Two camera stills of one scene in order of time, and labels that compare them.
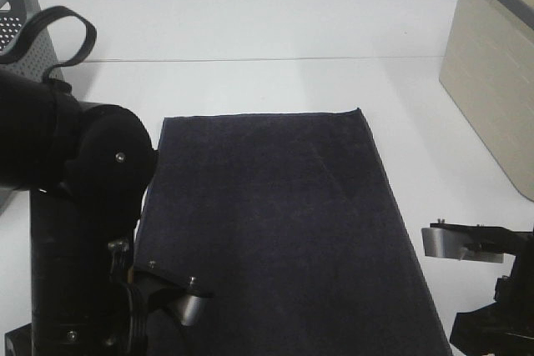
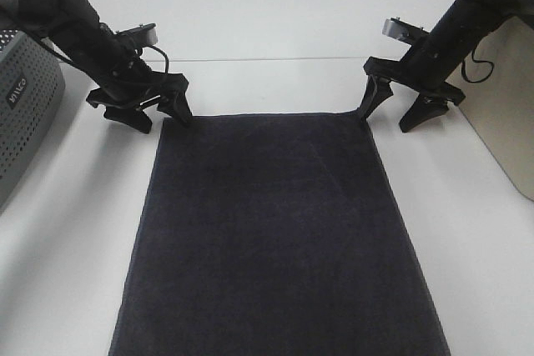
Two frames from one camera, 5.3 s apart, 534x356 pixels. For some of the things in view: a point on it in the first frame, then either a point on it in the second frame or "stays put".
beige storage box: [488, 63] stays put
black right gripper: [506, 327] -> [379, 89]
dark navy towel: [289, 221] stays put
